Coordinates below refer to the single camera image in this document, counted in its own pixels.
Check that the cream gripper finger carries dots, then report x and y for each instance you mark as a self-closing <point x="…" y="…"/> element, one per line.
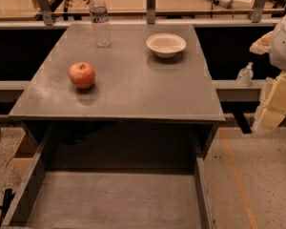
<point x="271" y="110"/>
<point x="263" y="44"/>

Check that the red apple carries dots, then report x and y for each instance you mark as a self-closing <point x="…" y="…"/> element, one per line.
<point x="82" y="75"/>

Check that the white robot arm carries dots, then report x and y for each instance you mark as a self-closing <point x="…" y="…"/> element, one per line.
<point x="277" y="52"/>

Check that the grey open top drawer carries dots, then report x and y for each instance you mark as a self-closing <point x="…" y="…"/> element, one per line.
<point x="149" y="176"/>

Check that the white paper bowl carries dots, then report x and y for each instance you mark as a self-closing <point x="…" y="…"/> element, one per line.
<point x="166" y="45"/>

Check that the grey metal cabinet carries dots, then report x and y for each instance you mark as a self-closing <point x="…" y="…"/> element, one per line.
<point x="131" y="83"/>

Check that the clear plastic water bottle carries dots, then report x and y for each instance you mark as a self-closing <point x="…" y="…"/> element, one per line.
<point x="100" y="23"/>

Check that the grey metal bracket right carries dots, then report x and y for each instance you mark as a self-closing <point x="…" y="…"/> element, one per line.
<point x="257" y="11"/>

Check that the grey metal bracket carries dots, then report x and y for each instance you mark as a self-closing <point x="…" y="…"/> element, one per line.
<point x="47" y="15"/>
<point x="257" y="11"/>
<point x="150" y="11"/>

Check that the grey metal bracket middle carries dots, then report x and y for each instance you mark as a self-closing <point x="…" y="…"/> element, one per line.
<point x="150" y="11"/>

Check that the grey metal bracket left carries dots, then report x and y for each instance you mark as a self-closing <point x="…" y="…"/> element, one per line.
<point x="47" y="15"/>

